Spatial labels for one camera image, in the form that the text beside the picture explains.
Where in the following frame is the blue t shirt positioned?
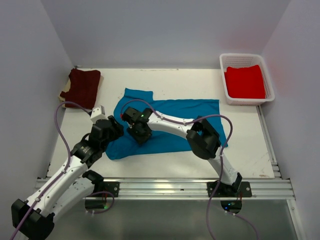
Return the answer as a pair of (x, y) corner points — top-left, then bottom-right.
(104, 87), (228, 161)

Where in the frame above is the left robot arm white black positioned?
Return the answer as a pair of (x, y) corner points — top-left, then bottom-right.
(11, 116), (124, 240)

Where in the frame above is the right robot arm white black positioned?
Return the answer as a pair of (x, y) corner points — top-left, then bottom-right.
(121, 107), (243, 197)

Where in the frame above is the dark red folded t shirt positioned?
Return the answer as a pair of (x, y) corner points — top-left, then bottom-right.
(65, 68), (101, 110)

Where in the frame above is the beige folded t shirt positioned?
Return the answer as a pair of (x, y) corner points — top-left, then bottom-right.
(58, 79), (71, 103)

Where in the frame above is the white plastic basket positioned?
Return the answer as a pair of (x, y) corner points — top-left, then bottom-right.
(219, 53), (275, 106)

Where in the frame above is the bright red t shirt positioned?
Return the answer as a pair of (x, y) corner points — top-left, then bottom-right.
(224, 65), (265, 99)

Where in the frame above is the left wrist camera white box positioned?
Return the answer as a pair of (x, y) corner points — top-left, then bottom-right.
(90, 105), (107, 124)

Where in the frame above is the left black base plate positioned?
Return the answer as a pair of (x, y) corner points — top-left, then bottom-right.
(89, 181), (120, 198)

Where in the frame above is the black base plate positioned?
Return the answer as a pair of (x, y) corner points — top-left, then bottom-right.
(89, 181), (120, 198)
(206, 181), (253, 198)

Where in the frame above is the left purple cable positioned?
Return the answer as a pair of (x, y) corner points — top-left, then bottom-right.
(8, 101), (116, 240)

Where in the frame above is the purple cable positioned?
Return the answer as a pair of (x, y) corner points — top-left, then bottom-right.
(120, 99), (258, 240)
(8, 101), (116, 240)

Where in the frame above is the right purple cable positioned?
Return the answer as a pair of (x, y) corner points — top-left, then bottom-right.
(120, 99), (258, 240)

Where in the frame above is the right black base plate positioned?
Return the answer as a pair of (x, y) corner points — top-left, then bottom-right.
(206, 181), (253, 198)

